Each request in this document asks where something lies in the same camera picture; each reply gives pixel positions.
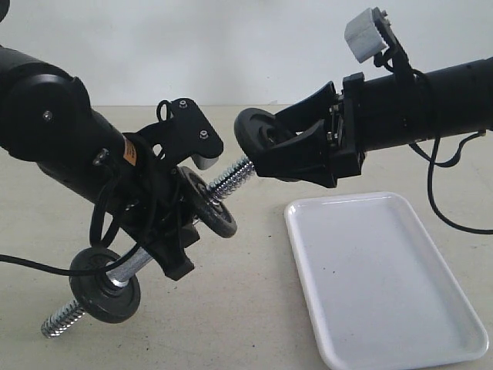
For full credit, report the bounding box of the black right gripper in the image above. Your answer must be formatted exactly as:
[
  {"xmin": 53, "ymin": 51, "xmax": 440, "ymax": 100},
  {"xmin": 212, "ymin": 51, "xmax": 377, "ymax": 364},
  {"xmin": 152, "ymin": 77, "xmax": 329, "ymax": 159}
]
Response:
[{"xmin": 250, "ymin": 72, "xmax": 365, "ymax": 188}]

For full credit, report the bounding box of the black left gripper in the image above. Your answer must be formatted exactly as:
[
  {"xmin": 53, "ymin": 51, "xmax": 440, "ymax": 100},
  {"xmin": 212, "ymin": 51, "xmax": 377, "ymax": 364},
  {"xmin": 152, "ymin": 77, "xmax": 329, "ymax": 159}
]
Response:
[{"xmin": 92, "ymin": 155, "xmax": 200, "ymax": 281}]

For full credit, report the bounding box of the black weight plate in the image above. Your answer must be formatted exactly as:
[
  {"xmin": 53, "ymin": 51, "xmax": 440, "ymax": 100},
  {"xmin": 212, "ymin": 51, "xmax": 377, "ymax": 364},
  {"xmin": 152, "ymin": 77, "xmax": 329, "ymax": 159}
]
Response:
[
  {"xmin": 233, "ymin": 108, "xmax": 300, "ymax": 183},
  {"xmin": 69, "ymin": 247, "xmax": 141, "ymax": 324}
]

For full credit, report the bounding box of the chrome dumbbell bar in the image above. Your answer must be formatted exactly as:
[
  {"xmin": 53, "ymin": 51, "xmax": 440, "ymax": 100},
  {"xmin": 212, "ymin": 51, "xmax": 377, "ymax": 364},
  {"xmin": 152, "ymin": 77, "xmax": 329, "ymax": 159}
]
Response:
[{"xmin": 41, "ymin": 157, "xmax": 255, "ymax": 338}]

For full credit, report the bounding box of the black weight plate end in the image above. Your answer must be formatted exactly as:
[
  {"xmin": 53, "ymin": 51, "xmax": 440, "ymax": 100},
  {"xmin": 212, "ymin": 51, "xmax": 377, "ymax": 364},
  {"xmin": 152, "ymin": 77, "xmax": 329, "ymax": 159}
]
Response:
[{"xmin": 179, "ymin": 166, "xmax": 237, "ymax": 238}]

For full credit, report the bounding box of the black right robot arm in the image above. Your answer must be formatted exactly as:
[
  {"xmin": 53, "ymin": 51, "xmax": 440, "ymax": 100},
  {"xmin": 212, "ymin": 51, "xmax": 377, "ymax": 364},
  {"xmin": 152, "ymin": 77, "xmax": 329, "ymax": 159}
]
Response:
[{"xmin": 235, "ymin": 59, "xmax": 492, "ymax": 188}]

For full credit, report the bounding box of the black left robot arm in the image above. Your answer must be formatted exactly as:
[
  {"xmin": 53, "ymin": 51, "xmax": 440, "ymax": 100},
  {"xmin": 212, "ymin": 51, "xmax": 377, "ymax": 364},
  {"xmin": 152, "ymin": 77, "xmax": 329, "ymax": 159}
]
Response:
[{"xmin": 1, "ymin": 46, "xmax": 223, "ymax": 280}]

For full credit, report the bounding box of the white plastic tray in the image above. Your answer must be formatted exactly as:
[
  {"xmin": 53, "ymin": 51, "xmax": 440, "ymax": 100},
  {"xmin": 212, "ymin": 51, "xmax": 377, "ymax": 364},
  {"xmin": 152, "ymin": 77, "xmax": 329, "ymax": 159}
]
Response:
[{"xmin": 284, "ymin": 192, "xmax": 489, "ymax": 369}]

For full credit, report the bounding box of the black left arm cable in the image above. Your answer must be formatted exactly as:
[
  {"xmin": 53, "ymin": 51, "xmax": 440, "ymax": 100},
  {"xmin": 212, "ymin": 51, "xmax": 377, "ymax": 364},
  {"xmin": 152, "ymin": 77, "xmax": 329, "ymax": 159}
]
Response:
[{"xmin": 0, "ymin": 142, "xmax": 186, "ymax": 277}]

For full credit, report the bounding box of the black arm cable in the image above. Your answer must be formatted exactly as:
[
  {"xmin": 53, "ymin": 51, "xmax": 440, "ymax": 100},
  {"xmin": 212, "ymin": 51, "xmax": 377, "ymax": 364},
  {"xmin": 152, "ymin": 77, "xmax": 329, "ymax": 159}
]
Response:
[
  {"xmin": 0, "ymin": 142, "xmax": 186, "ymax": 277},
  {"xmin": 407, "ymin": 72, "xmax": 493, "ymax": 234}
]

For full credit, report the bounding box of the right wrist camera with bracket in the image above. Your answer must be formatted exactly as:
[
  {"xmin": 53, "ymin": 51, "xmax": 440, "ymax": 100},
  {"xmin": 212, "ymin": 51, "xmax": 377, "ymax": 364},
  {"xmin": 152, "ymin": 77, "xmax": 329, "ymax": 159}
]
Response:
[{"xmin": 344, "ymin": 7, "xmax": 414, "ymax": 86}]

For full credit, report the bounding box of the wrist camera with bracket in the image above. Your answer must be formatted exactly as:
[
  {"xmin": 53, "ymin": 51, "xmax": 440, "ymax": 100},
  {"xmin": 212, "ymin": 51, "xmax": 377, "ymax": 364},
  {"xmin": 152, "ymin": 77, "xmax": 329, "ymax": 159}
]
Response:
[
  {"xmin": 137, "ymin": 97, "xmax": 223, "ymax": 171},
  {"xmin": 344, "ymin": 7, "xmax": 414, "ymax": 86}
]

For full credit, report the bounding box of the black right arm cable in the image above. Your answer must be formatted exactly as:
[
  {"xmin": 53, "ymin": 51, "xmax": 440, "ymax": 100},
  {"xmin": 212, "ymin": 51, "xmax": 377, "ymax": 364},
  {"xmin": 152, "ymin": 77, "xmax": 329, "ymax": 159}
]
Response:
[{"xmin": 407, "ymin": 72, "xmax": 493, "ymax": 234}]

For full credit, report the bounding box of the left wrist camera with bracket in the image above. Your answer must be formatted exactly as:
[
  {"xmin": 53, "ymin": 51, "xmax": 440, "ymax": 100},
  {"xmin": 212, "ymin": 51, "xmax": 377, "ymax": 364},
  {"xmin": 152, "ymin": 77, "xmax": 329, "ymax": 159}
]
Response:
[{"xmin": 137, "ymin": 97, "xmax": 223, "ymax": 171}]

